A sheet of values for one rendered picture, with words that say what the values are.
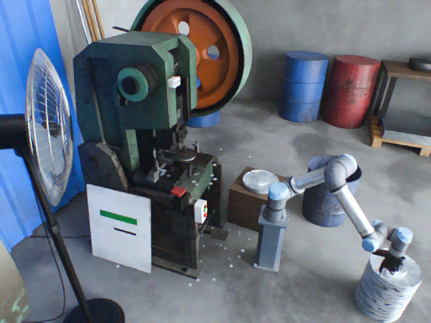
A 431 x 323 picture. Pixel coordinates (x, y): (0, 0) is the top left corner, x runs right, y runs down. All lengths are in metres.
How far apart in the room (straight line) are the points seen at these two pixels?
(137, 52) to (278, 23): 3.51
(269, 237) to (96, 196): 1.20
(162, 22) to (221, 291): 1.83
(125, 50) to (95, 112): 0.47
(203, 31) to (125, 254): 1.61
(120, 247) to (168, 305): 0.53
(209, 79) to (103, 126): 0.76
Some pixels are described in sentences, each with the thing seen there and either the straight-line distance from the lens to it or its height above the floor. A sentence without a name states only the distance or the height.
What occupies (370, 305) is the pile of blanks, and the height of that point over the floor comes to 0.10.
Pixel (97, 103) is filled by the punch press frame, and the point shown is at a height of 1.14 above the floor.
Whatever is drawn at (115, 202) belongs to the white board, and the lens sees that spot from 2.14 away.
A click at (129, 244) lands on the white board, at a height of 0.20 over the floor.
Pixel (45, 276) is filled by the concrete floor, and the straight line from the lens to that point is 2.54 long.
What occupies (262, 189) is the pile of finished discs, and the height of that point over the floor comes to 0.38.
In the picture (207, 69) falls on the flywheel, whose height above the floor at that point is 1.25.
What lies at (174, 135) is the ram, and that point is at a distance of 1.89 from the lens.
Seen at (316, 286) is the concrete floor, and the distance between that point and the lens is 2.33.
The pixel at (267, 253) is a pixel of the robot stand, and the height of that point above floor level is 0.17.
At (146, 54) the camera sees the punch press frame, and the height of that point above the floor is 1.46.
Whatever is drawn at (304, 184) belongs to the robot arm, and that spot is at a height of 0.71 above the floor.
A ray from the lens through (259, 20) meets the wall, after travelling 5.00.
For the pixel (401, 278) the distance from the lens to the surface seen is 2.11.
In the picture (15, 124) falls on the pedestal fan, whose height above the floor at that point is 1.36.
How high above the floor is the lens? 1.79
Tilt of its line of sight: 32 degrees down
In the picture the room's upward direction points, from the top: straight up
